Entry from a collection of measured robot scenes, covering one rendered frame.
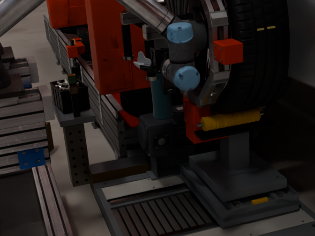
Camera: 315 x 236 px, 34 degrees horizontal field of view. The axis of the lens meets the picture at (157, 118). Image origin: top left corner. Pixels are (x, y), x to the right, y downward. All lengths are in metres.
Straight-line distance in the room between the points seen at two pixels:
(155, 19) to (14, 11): 0.42
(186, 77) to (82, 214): 1.23
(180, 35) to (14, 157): 0.76
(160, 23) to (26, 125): 0.57
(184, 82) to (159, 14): 0.24
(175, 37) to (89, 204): 1.33
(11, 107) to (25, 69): 0.50
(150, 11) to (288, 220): 1.12
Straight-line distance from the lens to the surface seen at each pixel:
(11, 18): 1.57
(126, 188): 2.59
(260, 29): 1.89
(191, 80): 1.54
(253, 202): 2.22
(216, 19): 1.86
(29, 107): 1.80
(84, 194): 2.75
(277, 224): 2.27
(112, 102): 2.83
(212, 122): 2.11
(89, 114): 2.52
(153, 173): 2.68
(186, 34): 1.53
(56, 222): 2.11
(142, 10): 1.64
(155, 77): 1.91
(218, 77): 1.91
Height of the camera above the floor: 1.30
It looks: 21 degrees down
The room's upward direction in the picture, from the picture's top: 4 degrees counter-clockwise
